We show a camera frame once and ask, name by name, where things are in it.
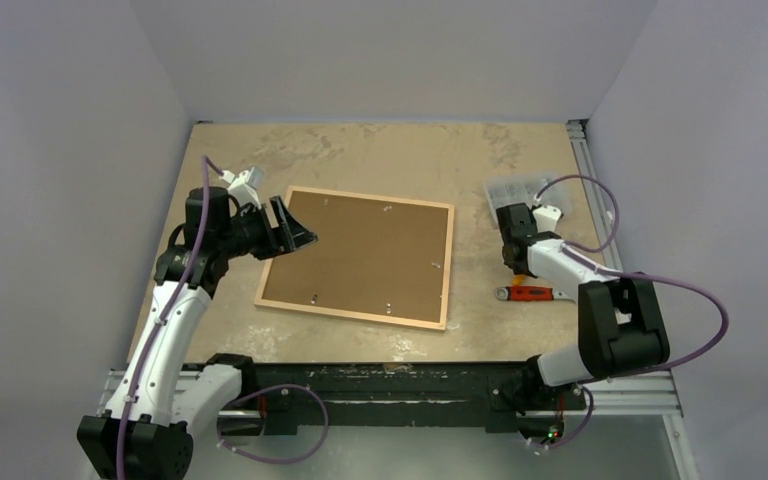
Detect yellow handled screwdriver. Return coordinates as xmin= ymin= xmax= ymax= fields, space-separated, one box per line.
xmin=511 ymin=274 xmax=529 ymax=286

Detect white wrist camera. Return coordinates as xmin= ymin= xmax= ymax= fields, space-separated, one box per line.
xmin=218 ymin=166 xmax=265 ymax=210
xmin=531 ymin=194 xmax=564 ymax=233

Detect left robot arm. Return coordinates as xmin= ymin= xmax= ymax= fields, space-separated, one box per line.
xmin=77 ymin=186 xmax=318 ymax=479

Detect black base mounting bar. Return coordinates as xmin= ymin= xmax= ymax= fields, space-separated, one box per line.
xmin=218 ymin=361 xmax=586 ymax=437

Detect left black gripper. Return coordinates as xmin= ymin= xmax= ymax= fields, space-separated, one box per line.
xmin=217 ymin=196 xmax=315 ymax=260

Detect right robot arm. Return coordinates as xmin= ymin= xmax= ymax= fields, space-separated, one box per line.
xmin=496 ymin=203 xmax=670 ymax=407

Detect red handled adjustable wrench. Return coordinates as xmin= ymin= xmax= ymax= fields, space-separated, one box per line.
xmin=494 ymin=285 xmax=572 ymax=302

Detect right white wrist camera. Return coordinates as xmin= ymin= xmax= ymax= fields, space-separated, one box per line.
xmin=531 ymin=194 xmax=564 ymax=233

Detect wooden picture frame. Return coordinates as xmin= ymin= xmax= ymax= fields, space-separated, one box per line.
xmin=254 ymin=186 xmax=455 ymax=331

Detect clear plastic screw box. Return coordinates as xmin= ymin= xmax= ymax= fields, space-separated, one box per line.
xmin=484 ymin=171 xmax=574 ymax=227

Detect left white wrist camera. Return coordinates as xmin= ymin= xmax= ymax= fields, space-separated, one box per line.
xmin=218 ymin=166 xmax=265 ymax=210

